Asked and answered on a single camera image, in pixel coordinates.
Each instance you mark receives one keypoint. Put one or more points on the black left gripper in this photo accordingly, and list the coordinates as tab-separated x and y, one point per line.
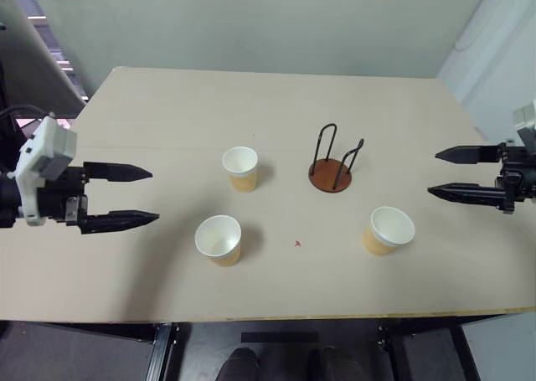
56	197

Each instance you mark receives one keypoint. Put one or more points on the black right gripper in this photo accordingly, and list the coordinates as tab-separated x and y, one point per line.
519	176

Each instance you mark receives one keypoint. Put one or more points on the tan paper cup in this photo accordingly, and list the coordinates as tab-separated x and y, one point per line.
391	228
243	180
218	238

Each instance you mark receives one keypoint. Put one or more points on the white partition panel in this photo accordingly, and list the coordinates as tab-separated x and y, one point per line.
494	37

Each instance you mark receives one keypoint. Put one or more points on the grey box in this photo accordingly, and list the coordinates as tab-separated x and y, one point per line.
502	349

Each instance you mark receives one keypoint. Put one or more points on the dark rounded shape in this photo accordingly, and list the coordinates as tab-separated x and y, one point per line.
238	366

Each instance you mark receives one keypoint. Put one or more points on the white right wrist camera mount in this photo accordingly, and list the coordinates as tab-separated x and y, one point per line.
525	119

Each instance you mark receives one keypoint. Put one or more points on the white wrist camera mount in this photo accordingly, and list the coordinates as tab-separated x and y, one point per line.
44	155
525	119

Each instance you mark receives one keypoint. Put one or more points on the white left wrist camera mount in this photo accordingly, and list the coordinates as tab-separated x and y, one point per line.
44	155

